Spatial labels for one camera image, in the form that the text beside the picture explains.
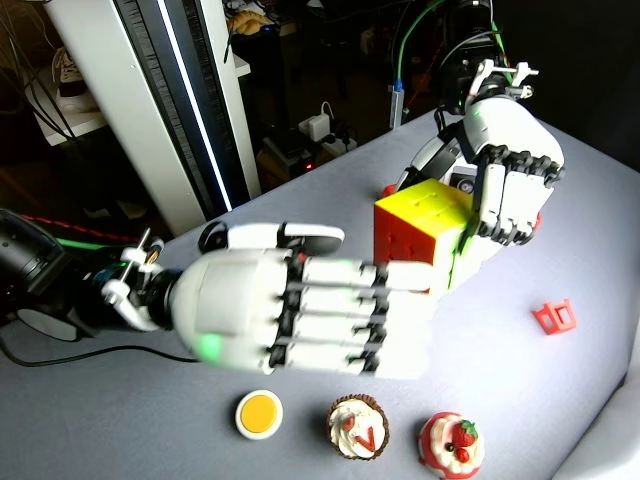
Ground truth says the red braided cable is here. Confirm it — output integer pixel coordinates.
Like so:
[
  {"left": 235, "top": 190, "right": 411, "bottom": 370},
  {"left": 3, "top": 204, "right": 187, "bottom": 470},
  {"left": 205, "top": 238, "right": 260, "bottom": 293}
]
[{"left": 19, "top": 213, "right": 142, "bottom": 245}]

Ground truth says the grey table cloth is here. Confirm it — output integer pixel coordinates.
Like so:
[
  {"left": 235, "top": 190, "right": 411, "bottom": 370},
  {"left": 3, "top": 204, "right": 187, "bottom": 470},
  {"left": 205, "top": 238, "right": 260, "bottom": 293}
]
[{"left": 0, "top": 97, "right": 640, "bottom": 480}]

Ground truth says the toy strawberry cake, red base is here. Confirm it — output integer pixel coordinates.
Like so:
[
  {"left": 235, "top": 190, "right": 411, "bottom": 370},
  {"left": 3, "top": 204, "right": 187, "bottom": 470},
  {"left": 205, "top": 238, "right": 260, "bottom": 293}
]
[{"left": 416, "top": 410, "right": 487, "bottom": 480}]

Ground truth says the white button with yellow disc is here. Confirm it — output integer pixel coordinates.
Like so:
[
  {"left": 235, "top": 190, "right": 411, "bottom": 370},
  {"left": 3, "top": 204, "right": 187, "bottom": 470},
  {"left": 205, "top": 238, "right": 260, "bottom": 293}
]
[{"left": 234, "top": 389, "right": 285, "bottom": 442}]

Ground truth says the black box with red light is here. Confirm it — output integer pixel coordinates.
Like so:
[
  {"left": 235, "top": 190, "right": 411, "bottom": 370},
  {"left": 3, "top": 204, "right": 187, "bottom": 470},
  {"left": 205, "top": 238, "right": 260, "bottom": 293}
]
[{"left": 260, "top": 135, "right": 317, "bottom": 177}]

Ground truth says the silver usb hub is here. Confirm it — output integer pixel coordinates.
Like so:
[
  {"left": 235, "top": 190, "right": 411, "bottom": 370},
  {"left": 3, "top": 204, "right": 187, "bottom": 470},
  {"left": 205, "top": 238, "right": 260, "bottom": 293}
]
[{"left": 388, "top": 79, "right": 406, "bottom": 130}]

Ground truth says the white robot body column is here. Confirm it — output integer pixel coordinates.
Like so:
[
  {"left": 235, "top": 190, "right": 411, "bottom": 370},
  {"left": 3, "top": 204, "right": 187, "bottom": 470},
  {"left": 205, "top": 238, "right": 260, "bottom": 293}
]
[{"left": 42, "top": 0, "right": 262, "bottom": 237}]

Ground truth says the toy cupcake with brown cup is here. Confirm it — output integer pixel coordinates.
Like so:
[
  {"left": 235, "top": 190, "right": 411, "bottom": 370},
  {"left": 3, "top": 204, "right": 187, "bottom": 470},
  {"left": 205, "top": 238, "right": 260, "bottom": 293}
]
[{"left": 325, "top": 393, "right": 392, "bottom": 462}]

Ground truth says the white power adapter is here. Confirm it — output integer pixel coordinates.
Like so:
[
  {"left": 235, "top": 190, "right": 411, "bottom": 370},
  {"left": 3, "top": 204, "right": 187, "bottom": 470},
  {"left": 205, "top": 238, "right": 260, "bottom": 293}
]
[{"left": 298, "top": 101, "right": 336, "bottom": 143}]

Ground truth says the thin black cable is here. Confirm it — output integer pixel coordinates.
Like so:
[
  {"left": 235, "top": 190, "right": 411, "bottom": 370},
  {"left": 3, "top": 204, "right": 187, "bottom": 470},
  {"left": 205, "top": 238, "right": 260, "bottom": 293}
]
[{"left": 0, "top": 333, "right": 201, "bottom": 369}]

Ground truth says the green cable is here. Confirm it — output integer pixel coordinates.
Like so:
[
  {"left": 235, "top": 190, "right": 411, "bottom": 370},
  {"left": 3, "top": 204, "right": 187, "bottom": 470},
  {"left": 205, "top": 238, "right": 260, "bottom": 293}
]
[{"left": 396, "top": 0, "right": 449, "bottom": 84}]

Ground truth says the Rubik's cube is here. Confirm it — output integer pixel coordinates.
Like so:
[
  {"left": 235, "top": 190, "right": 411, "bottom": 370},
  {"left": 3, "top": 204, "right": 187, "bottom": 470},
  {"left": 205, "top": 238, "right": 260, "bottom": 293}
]
[{"left": 373, "top": 178, "right": 482, "bottom": 297}]

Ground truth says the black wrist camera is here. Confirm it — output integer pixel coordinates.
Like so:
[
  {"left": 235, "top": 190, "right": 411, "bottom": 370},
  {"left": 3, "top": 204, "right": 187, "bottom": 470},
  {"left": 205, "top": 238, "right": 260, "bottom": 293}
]
[{"left": 451, "top": 171, "right": 477, "bottom": 195}]

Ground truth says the white shoe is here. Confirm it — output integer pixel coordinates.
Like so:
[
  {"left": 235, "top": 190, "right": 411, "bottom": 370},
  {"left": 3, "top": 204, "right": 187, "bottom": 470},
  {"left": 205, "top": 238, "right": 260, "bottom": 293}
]
[{"left": 51, "top": 46, "right": 99, "bottom": 115}]

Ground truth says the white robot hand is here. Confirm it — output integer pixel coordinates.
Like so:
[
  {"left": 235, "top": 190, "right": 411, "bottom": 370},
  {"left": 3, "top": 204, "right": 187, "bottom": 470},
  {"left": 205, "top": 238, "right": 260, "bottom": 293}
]
[
  {"left": 397, "top": 96, "right": 567, "bottom": 249},
  {"left": 169, "top": 221, "right": 436, "bottom": 381}
]

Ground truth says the white power strip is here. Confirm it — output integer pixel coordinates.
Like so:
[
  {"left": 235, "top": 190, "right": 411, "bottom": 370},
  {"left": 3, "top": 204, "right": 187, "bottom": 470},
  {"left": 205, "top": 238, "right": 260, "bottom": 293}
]
[{"left": 319, "top": 133, "right": 359, "bottom": 157}]

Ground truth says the toy bread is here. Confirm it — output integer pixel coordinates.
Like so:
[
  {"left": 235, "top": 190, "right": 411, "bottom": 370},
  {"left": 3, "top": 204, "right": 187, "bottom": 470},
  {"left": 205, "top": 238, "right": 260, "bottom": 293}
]
[{"left": 227, "top": 9, "right": 275, "bottom": 36}]

